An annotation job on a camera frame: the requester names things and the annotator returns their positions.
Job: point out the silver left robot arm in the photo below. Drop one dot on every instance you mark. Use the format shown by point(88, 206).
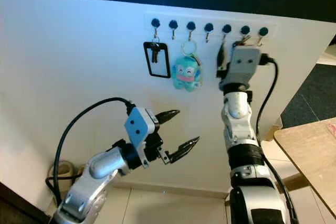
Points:
point(105, 166)

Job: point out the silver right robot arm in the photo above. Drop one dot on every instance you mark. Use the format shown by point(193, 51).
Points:
point(239, 124)

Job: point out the teal knob metal hook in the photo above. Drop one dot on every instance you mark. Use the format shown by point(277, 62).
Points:
point(173, 24)
point(227, 28)
point(155, 22)
point(209, 27)
point(245, 30)
point(191, 25)
point(263, 31)

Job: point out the black-framed card holder with keys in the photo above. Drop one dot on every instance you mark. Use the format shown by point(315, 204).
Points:
point(154, 52)

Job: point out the dark blue rug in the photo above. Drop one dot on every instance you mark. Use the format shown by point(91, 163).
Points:
point(315, 93)

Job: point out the light wooden table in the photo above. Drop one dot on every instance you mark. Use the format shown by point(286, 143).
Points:
point(310, 156)

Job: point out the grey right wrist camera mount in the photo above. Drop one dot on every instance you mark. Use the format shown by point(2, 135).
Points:
point(241, 66)

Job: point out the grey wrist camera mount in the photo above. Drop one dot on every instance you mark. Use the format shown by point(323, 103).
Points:
point(241, 66)
point(139, 128)

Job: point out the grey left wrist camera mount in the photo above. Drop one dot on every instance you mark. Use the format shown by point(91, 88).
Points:
point(139, 128)

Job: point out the white wall hook rack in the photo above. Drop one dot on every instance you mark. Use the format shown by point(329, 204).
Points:
point(164, 20)

